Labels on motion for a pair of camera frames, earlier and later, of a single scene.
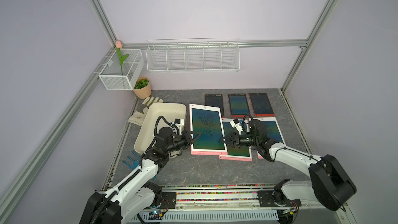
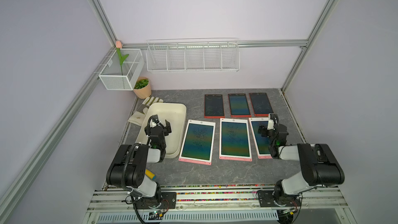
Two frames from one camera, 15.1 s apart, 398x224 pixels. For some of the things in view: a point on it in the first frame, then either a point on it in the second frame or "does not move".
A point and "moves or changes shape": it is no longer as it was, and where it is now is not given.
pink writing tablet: x=208 y=120 moves or changes shape
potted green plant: x=142 y=87 does not move
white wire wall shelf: x=193 y=55 does not move
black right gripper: x=233 y=140 → x=263 y=129
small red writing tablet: x=261 y=105 does not move
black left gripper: x=188 y=140 → x=166 y=129
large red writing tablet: x=239 y=106 does not move
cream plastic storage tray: x=158 y=115 does not move
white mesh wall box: x=122 y=71 does not move
